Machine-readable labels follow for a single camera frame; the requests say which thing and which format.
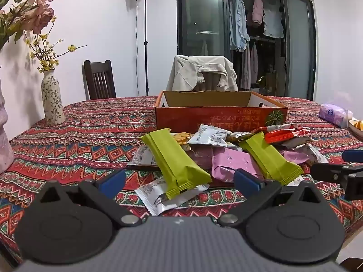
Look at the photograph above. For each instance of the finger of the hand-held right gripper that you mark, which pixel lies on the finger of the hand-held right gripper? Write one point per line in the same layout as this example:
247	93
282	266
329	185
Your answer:
353	155
326	171

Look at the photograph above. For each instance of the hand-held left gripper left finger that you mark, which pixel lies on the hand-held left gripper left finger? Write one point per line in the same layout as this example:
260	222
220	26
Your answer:
112	182

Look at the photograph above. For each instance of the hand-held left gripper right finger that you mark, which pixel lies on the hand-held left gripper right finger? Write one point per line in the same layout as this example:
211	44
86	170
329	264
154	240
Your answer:
246	181

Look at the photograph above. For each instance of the pink snack packet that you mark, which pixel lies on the pink snack packet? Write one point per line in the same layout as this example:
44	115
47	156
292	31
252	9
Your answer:
232	161
295	155
200	155

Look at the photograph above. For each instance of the green snack packet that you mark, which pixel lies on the green snack packet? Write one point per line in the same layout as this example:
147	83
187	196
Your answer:
269	158
173	158

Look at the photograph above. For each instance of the beige snack packet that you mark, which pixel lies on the beige snack packet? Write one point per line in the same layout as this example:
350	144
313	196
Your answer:
297	143

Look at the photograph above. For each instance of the multicoloured snack packet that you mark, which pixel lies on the multicoloured snack packet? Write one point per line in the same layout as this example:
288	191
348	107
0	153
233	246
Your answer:
244	136

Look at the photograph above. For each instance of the red snack packet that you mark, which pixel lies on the red snack packet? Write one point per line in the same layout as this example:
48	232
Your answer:
283	135

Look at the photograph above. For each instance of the white orange snack packet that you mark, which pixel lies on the white orange snack packet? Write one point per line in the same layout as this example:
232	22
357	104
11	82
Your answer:
183	138

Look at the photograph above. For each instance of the orange cardboard box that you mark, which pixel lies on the orange cardboard box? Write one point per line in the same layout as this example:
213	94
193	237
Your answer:
204	116

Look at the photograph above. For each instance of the shallow fruit plate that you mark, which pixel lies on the shallow fruit plate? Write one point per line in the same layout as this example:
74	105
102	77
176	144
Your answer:
356	133

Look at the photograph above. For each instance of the orange fruit pieces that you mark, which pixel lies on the orange fruit pieces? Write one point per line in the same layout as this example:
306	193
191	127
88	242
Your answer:
359	124

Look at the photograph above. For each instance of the purple tissue pack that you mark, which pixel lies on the purple tissue pack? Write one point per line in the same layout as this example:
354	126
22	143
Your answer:
333	113

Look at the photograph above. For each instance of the floral ceramic vase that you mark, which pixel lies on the floral ceramic vase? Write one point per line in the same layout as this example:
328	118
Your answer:
52	102

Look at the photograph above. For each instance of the dark wooden chair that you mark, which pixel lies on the dark wooden chair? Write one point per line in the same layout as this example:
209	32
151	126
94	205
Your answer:
99	82

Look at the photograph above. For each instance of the brown wooden chair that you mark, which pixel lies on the brown wooden chair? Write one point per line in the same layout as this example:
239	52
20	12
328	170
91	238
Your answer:
209	83

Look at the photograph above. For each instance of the pale hanging garment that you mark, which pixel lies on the pale hanging garment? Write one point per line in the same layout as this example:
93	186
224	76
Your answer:
254	62
245	68

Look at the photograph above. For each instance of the large pink vase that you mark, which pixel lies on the large pink vase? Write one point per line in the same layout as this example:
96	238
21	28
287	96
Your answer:
4	136

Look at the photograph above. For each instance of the beige jacket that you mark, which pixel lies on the beige jacket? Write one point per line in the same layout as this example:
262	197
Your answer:
184	73

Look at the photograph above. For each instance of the yellow flower branches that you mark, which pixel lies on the yellow flower branches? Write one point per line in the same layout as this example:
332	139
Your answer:
46	61

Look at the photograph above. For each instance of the white hanging garment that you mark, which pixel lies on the white hanging garment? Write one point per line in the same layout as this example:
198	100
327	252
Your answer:
273	22

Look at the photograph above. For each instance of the wardrobe with hanging clothes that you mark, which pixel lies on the wardrobe with hanging clothes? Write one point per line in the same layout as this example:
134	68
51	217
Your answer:
195	34

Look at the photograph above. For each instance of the light blue hanging shirt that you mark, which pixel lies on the light blue hanging shirt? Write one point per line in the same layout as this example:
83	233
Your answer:
238	25

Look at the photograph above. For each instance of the pink hanging garment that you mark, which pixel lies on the pink hanging garment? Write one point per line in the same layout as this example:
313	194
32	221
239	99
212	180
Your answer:
257	11

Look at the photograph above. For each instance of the pink artificial roses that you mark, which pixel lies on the pink artificial roses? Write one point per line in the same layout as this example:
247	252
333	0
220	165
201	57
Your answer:
42	19

